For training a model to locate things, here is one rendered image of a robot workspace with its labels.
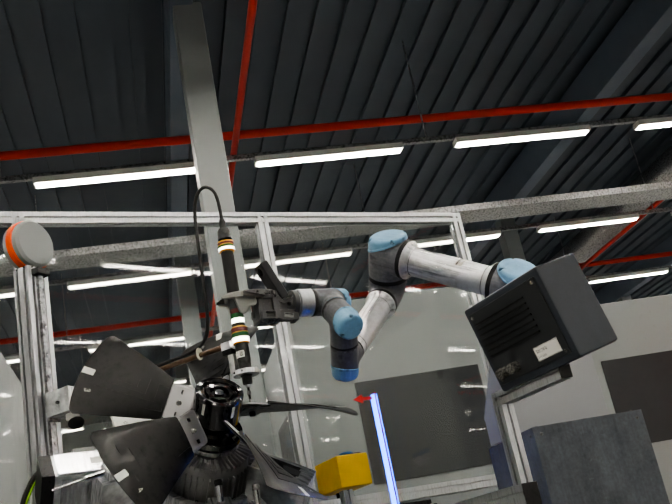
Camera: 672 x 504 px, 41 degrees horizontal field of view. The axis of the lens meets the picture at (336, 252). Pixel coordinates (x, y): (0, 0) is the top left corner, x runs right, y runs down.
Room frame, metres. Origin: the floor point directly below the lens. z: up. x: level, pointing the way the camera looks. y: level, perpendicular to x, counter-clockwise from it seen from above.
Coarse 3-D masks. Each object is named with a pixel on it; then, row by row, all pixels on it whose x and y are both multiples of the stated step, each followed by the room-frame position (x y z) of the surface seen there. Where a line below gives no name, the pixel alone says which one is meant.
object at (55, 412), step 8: (48, 392) 2.53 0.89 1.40; (56, 392) 2.50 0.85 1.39; (64, 392) 2.48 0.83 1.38; (48, 400) 2.51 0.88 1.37; (56, 400) 2.50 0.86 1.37; (64, 400) 2.48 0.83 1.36; (48, 408) 2.51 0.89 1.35; (56, 408) 2.50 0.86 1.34; (64, 408) 2.48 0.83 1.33; (48, 416) 2.51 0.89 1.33; (56, 416) 2.52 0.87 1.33; (64, 416) 2.54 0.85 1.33
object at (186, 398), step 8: (176, 384) 2.19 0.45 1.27; (176, 392) 2.19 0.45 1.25; (184, 392) 2.20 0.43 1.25; (192, 392) 2.20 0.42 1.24; (168, 400) 2.20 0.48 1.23; (176, 400) 2.20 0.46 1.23; (184, 400) 2.20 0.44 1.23; (192, 400) 2.20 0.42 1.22; (168, 408) 2.20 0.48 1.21; (176, 408) 2.20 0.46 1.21; (184, 408) 2.20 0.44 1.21; (168, 416) 2.20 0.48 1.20; (176, 416) 2.20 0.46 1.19
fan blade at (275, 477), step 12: (240, 432) 2.11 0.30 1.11; (252, 444) 2.10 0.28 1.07; (264, 456) 2.08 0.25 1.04; (264, 468) 2.01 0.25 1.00; (276, 468) 2.06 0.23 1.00; (276, 480) 2.00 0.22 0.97; (288, 480) 2.05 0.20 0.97; (288, 492) 2.00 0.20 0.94; (300, 492) 2.04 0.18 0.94; (312, 492) 2.10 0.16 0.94
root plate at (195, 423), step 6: (186, 414) 2.12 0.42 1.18; (192, 414) 2.14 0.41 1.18; (180, 420) 2.10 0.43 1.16; (186, 420) 2.12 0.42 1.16; (192, 420) 2.14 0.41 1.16; (198, 420) 2.15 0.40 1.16; (186, 426) 2.12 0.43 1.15; (192, 426) 2.13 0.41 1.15; (198, 426) 2.15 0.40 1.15; (186, 432) 2.12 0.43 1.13; (198, 432) 2.15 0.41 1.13; (204, 432) 2.17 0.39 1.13; (192, 438) 2.13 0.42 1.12; (198, 438) 2.15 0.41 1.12; (204, 438) 2.16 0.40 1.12; (192, 444) 2.13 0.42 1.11; (198, 444) 2.15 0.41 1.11; (204, 444) 2.16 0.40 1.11
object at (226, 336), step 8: (248, 328) 2.41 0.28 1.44; (256, 328) 2.41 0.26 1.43; (224, 336) 2.42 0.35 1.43; (208, 344) 2.42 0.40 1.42; (216, 344) 2.40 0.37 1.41; (184, 352) 2.44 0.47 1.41; (216, 352) 2.37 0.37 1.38; (200, 360) 2.39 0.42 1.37; (208, 360) 2.37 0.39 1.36; (216, 360) 2.34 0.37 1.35; (224, 360) 2.32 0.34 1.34; (192, 368) 2.39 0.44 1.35; (200, 368) 2.36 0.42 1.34; (208, 368) 2.34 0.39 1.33; (216, 368) 2.32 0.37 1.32; (224, 368) 2.29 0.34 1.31; (200, 376) 2.34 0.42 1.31; (208, 376) 2.32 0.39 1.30; (216, 376) 2.29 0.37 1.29
